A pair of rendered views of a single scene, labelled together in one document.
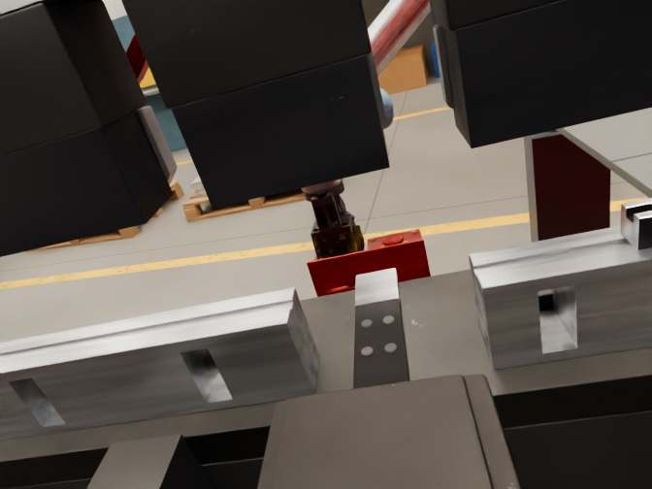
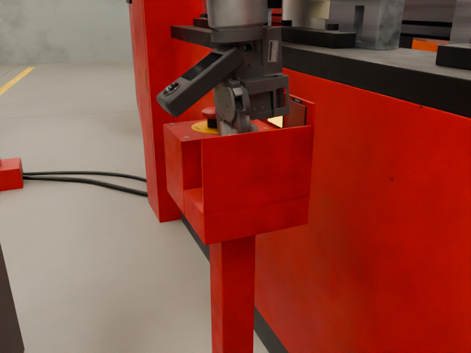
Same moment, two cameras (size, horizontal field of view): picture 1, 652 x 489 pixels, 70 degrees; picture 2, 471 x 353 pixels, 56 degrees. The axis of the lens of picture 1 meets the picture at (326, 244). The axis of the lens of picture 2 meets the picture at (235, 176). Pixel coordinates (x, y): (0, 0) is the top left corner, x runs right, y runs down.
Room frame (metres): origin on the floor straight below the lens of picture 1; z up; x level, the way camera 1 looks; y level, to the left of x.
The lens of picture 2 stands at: (1.12, 0.45, 0.96)
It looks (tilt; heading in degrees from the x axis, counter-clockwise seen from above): 22 degrees down; 235
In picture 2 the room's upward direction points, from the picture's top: straight up
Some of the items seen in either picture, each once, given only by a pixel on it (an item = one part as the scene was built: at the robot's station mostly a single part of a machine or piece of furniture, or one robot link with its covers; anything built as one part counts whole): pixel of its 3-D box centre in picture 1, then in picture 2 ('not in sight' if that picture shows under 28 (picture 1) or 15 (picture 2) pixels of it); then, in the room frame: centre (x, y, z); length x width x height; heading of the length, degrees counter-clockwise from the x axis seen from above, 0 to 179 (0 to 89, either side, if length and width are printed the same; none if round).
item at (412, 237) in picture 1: (374, 271); (231, 153); (0.76, -0.07, 0.75); 0.20 x 0.16 x 0.18; 78
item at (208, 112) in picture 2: (394, 244); (214, 119); (0.76, -0.12, 0.79); 0.04 x 0.04 x 0.04
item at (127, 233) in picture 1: (103, 215); not in sight; (4.15, 1.84, 0.07); 1.20 x 0.82 x 0.14; 67
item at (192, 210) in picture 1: (269, 179); not in sight; (3.73, 0.29, 0.07); 1.20 x 0.82 x 0.14; 73
